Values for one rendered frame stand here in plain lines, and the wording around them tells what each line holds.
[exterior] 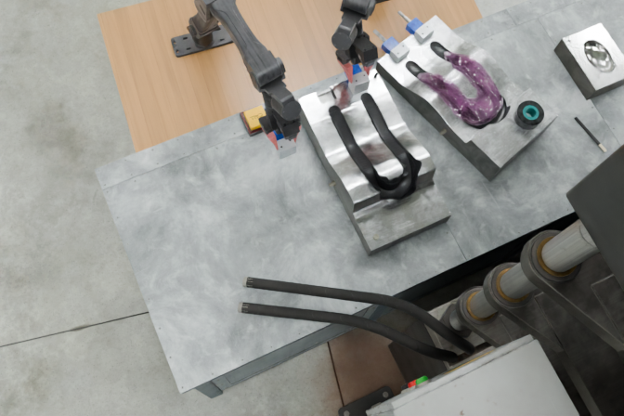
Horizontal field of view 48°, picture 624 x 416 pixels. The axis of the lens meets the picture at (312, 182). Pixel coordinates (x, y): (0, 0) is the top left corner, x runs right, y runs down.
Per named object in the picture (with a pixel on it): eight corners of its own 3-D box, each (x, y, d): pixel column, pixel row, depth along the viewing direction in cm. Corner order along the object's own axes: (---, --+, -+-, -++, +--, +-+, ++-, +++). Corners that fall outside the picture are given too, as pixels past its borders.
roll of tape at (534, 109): (508, 111, 206) (512, 106, 203) (530, 101, 207) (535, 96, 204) (523, 134, 203) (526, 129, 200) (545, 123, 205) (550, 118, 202)
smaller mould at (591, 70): (553, 50, 227) (561, 38, 220) (591, 34, 230) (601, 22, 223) (586, 100, 221) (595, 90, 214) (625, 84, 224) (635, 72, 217)
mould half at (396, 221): (296, 111, 215) (297, 91, 202) (371, 82, 220) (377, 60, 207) (368, 256, 200) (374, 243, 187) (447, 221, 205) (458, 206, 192)
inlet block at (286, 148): (261, 121, 201) (261, 112, 196) (277, 114, 202) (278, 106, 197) (279, 159, 198) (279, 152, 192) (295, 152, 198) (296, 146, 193)
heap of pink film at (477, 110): (411, 79, 214) (416, 67, 207) (451, 46, 219) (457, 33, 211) (473, 137, 208) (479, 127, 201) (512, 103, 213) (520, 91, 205)
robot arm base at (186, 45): (235, 28, 215) (228, 9, 217) (173, 45, 212) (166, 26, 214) (237, 41, 223) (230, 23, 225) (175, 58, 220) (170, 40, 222)
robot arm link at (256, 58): (287, 67, 175) (224, -31, 178) (256, 84, 173) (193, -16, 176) (282, 84, 187) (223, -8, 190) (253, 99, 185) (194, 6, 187)
